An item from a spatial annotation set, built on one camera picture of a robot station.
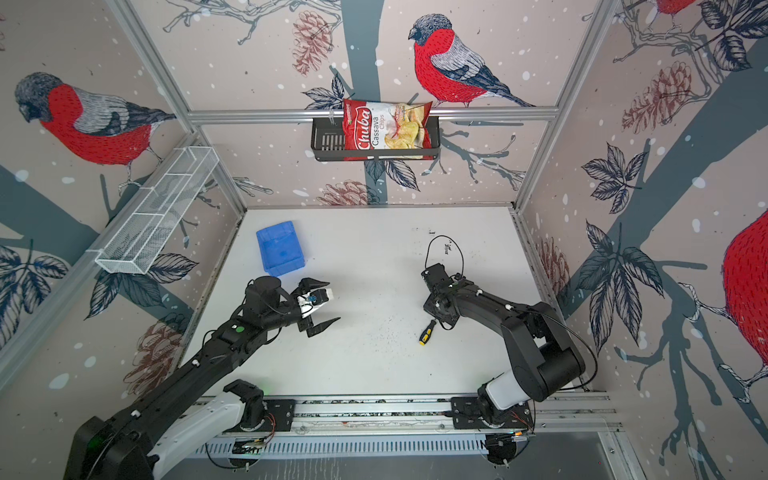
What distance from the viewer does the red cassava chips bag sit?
0.87m

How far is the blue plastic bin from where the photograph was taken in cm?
102

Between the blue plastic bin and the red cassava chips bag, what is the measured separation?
44 cm
